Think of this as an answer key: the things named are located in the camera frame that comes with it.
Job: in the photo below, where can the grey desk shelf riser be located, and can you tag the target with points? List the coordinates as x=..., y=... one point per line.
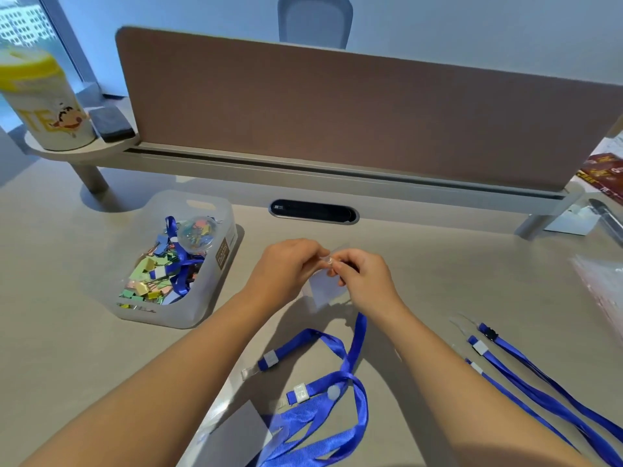
x=301, y=177

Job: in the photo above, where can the clear plastic bag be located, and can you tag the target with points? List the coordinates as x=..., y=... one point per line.
x=603, y=286

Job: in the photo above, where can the red printed booklet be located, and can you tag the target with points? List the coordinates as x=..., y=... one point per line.
x=603, y=177

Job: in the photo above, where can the translucent plastic storage bin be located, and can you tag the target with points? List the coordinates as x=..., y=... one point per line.
x=214, y=291

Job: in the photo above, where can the clear plastic badge holder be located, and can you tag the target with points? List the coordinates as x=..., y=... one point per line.
x=327, y=291

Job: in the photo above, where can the clear round clip container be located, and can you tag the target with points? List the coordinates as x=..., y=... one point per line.
x=197, y=233

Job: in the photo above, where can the silver pen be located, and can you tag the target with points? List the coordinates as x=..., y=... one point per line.
x=608, y=218

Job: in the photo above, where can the person's right hand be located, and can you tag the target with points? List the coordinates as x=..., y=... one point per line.
x=370, y=284

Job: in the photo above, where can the brown desk divider panel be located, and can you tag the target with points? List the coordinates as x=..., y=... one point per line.
x=340, y=116

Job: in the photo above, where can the person's left forearm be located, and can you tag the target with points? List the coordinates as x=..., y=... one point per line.
x=160, y=379

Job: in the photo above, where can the person's right forearm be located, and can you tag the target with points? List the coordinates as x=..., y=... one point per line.
x=457, y=393

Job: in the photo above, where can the white paper sheet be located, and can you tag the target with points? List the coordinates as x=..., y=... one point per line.
x=572, y=221

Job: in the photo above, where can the yellow white cartoon tumbler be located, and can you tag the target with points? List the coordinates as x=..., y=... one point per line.
x=44, y=102

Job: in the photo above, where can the person's right thumb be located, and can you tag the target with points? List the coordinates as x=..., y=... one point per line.
x=336, y=265

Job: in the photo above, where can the person's left hand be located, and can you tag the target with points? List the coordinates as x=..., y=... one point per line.
x=282, y=269

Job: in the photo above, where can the pile of colourful binder clips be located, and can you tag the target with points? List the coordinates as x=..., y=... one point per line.
x=146, y=277

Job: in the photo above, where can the grey office chair back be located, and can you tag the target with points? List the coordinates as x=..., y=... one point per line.
x=315, y=19

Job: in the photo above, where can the clear badge holder with card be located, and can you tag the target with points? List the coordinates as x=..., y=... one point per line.
x=238, y=437

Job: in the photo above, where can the dark grey pad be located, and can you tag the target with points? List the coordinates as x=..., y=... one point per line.
x=112, y=123

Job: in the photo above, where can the person's left thumb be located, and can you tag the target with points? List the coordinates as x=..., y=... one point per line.
x=316, y=251

